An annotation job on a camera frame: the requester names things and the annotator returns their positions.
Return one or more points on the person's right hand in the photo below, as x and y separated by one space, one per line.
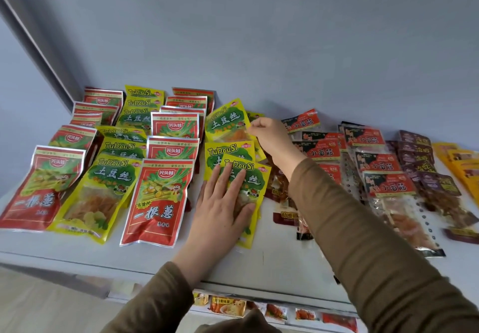
277 145

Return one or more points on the person's left hand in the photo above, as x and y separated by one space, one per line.
213 224

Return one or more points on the yellow green snack packet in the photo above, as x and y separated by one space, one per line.
224 123
121 148
144 91
90 205
144 102
136 117
256 183
119 133

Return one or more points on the pile of black red snacks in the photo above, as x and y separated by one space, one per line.
322 149

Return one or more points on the red foil snack packet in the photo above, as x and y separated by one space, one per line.
172 149
103 97
155 213
86 119
71 138
33 205
93 109
174 125

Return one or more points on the white metal shelf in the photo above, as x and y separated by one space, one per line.
284 261

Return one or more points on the row of white red snacks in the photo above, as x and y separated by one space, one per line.
277 312

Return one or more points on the stack of maroon snacks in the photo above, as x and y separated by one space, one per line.
415 149

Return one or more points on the row of dark red snacks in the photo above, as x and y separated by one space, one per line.
340 321

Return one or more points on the row of orange clear snacks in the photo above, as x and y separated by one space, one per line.
464 168

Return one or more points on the person's right forearm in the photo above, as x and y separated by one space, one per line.
374 261

